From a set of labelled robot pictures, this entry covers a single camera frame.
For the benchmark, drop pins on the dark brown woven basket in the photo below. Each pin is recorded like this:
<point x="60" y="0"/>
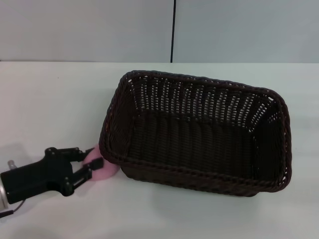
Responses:
<point x="194" y="149"/>

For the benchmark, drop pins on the small silver plug connector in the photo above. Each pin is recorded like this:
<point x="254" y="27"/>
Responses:
<point x="11" y="165"/>

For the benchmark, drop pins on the pink peach toy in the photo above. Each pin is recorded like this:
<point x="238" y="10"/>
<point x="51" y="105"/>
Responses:
<point x="104" y="174"/>

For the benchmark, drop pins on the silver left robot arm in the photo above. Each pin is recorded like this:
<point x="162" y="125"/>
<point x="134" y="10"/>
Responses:
<point x="3" y="199"/>

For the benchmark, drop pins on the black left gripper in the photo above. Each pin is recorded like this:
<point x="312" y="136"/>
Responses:
<point x="37" y="176"/>

